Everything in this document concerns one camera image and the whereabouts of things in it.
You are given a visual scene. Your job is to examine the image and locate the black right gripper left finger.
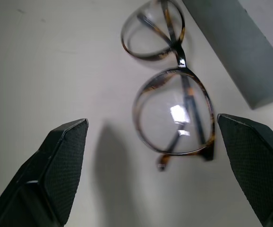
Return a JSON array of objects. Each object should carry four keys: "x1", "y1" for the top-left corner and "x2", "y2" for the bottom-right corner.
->
[{"x1": 0, "y1": 118, "x2": 89, "y2": 227}]

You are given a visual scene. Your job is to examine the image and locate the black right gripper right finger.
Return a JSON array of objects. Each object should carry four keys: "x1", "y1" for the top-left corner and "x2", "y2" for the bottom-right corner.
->
[{"x1": 217, "y1": 113, "x2": 273, "y2": 227}]

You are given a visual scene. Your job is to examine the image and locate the tortoiseshell round eyeglasses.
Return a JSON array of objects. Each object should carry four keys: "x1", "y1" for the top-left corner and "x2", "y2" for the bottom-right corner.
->
[{"x1": 120, "y1": 0, "x2": 216, "y2": 172}]

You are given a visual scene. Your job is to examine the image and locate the grey felt glasses case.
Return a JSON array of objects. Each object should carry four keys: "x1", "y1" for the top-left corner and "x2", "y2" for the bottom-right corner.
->
[{"x1": 182, "y1": 0, "x2": 273, "y2": 111}]

